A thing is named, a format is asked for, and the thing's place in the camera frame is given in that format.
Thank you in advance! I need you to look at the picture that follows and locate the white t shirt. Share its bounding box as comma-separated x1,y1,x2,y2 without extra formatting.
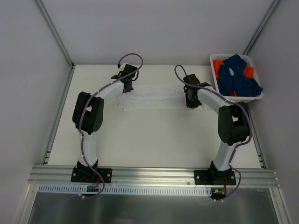
118,83,212,112

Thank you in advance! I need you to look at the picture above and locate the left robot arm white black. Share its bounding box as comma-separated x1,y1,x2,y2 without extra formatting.
72,63,140,182

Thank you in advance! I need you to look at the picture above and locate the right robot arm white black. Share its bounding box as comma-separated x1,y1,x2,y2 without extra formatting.
183,74,250,185

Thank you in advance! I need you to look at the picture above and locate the blue t shirt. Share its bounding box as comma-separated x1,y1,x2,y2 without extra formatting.
218,54,263,97

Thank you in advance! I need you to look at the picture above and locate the white plastic laundry basket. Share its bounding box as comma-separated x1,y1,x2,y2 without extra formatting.
210,53,263,103

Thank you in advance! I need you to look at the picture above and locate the orange t shirt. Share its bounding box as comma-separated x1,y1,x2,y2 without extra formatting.
212,59,254,97

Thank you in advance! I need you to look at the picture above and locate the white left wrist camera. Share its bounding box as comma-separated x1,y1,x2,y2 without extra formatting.
117,63,126,69

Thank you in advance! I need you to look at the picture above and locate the aluminium frame post left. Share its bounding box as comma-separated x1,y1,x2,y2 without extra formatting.
34,0,74,68

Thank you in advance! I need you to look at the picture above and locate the aluminium frame post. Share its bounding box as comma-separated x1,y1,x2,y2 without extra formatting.
243,0,281,55
34,0,74,68

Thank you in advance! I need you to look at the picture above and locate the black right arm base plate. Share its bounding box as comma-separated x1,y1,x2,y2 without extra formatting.
194,169,236,186

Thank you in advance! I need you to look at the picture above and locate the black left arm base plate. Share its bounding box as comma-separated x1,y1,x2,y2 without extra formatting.
71,166,113,183

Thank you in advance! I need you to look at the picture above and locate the aluminium mounting rail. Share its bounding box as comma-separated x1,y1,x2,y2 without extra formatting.
28,165,281,189

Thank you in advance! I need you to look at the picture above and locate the aluminium frame post right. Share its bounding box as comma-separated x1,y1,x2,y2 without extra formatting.
243,0,281,55

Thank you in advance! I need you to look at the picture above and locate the white slotted cable duct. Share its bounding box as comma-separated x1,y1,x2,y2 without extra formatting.
38,184,212,197

